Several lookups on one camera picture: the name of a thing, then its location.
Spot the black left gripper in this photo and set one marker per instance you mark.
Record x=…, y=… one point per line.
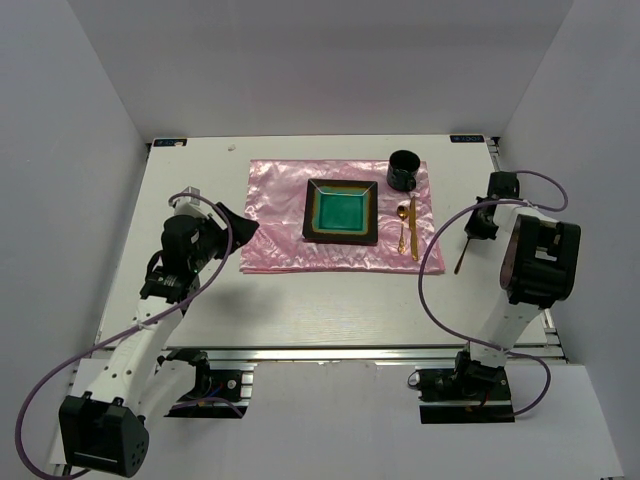
x=242, y=229

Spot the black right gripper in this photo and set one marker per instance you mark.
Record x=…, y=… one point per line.
x=476, y=232

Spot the gold knife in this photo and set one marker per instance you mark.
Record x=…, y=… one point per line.
x=414, y=244

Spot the green square ceramic plate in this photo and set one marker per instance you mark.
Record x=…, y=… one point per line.
x=341, y=212

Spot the rose gold fork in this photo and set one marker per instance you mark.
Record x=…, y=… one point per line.
x=461, y=257

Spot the black mug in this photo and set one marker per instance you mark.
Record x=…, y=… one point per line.
x=403, y=166

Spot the pink satin rose placemat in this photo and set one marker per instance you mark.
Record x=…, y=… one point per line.
x=276, y=200

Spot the small gold spoon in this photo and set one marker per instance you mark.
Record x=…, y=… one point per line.
x=402, y=213

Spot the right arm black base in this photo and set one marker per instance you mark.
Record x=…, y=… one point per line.
x=445, y=398

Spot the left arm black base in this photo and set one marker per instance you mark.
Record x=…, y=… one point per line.
x=187, y=384

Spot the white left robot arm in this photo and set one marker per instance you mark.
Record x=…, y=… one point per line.
x=107, y=428

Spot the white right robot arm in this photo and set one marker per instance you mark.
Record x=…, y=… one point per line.
x=537, y=270

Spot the blue label right corner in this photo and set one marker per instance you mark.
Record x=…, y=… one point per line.
x=466, y=138

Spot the blue label corner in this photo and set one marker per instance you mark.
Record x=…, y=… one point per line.
x=466, y=138
x=169, y=142

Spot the blue label left corner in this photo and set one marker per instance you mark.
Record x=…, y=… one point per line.
x=169, y=142

